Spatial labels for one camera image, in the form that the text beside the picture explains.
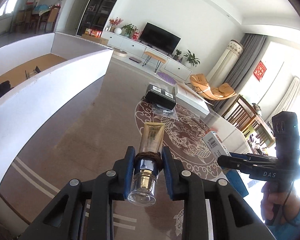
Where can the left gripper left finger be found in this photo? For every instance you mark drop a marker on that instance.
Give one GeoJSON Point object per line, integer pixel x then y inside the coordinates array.
{"type": "Point", "coordinates": [63, 217]}

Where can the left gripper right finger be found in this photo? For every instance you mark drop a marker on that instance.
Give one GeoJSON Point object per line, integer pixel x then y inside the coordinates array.
{"type": "Point", "coordinates": [215, 201]}

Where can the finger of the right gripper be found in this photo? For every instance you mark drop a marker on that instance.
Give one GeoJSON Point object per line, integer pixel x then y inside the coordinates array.
{"type": "Point", "coordinates": [237, 166]}
{"type": "Point", "coordinates": [254, 157]}

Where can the blue white medicine box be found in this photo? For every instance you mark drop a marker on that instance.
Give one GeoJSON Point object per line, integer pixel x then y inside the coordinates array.
{"type": "Point", "coordinates": [215, 145]}

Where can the gold cosmetic tube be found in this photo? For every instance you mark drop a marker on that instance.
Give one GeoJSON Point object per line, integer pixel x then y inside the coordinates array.
{"type": "Point", "coordinates": [147, 165]}

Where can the person right hand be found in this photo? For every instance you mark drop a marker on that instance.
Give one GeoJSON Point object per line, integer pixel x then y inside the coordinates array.
{"type": "Point", "coordinates": [290, 204]}

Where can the wooden dining chair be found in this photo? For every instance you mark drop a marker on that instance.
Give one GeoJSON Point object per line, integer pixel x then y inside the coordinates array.
{"type": "Point", "coordinates": [244, 117]}

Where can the orange lounge chair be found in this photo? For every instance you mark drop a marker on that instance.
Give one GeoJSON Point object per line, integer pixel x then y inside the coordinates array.
{"type": "Point", "coordinates": [202, 88]}

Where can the red paper window decoration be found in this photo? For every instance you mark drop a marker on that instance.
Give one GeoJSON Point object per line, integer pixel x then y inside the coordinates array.
{"type": "Point", "coordinates": [259, 71]}

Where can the white standing air conditioner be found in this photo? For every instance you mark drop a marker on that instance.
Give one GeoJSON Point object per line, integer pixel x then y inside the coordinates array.
{"type": "Point", "coordinates": [225, 64]}

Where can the clear plastic bag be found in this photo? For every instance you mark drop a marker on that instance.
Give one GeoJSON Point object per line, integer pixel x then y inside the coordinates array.
{"type": "Point", "coordinates": [159, 110]}

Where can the flat white box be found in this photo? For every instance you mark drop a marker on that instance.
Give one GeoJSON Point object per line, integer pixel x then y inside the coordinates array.
{"type": "Point", "coordinates": [187, 95]}

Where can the black rectangular box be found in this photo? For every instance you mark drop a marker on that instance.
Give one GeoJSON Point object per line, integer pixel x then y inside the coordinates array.
{"type": "Point", "coordinates": [161, 97]}

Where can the grey curtain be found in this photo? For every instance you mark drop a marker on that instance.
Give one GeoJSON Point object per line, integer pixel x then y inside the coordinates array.
{"type": "Point", "coordinates": [252, 45]}

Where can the purple floor mat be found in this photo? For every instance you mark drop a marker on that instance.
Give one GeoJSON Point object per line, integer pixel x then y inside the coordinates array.
{"type": "Point", "coordinates": [166, 78]}

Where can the green potted plant right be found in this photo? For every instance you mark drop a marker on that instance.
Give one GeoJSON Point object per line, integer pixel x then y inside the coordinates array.
{"type": "Point", "coordinates": [191, 59]}

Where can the small potted plant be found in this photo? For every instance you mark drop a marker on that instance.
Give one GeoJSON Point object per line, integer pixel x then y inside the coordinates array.
{"type": "Point", "coordinates": [177, 54]}

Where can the large white open box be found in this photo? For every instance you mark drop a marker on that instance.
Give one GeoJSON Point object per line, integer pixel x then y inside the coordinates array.
{"type": "Point", "coordinates": [25, 108]}

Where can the wooden bench hairpin legs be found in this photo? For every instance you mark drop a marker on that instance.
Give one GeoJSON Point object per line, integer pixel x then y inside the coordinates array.
{"type": "Point", "coordinates": [150, 56]}

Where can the round beige floor mat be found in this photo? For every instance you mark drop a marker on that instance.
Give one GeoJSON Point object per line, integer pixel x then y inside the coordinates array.
{"type": "Point", "coordinates": [119, 52]}

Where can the black flat television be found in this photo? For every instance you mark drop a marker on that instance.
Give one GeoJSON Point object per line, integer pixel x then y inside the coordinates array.
{"type": "Point", "coordinates": [159, 38]}

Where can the white tv cabinet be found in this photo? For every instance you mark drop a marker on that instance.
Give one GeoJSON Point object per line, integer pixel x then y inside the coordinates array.
{"type": "Point", "coordinates": [173, 68]}

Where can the cardboard box on floor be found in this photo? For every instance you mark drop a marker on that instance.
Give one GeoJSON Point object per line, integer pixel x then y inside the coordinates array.
{"type": "Point", "coordinates": [99, 40]}

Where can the red gift box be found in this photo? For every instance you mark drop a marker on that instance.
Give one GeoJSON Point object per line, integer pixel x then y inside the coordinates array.
{"type": "Point", "coordinates": [136, 35]}

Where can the round white vase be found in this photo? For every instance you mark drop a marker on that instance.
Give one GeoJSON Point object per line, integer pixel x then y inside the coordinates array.
{"type": "Point", "coordinates": [118, 30]}

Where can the green plant left of tv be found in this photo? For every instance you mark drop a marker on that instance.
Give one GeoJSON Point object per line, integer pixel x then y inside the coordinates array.
{"type": "Point", "coordinates": [129, 30]}

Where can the red flower bouquet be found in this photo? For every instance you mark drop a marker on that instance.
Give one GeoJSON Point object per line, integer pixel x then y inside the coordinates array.
{"type": "Point", "coordinates": [114, 22]}

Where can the far dining table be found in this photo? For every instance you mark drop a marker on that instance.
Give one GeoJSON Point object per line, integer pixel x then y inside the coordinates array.
{"type": "Point", "coordinates": [48, 17]}

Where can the black glass display cabinet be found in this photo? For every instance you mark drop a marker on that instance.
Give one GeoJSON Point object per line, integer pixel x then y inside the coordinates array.
{"type": "Point", "coordinates": [96, 15]}

